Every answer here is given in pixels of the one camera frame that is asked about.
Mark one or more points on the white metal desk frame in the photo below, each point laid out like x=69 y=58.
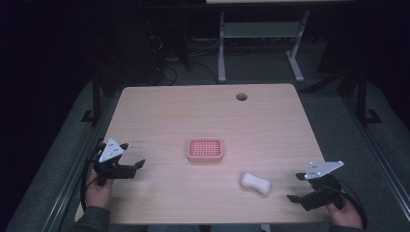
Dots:
x=260 y=30

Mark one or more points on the person's left hand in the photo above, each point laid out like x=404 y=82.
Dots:
x=98 y=193

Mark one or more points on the black metal stand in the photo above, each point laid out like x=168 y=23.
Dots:
x=362 y=96
x=96 y=96

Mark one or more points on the grey metal rail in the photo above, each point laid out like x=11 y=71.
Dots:
x=375 y=145
x=66 y=187

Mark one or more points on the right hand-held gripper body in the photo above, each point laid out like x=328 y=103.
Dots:
x=322 y=190

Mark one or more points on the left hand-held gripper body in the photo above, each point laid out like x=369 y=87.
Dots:
x=111 y=151

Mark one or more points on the person's right hand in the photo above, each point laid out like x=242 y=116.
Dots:
x=346 y=215

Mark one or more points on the pink soap dish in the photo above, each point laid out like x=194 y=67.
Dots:
x=205 y=150

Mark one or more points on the white soap bar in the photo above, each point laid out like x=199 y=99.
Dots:
x=255 y=183

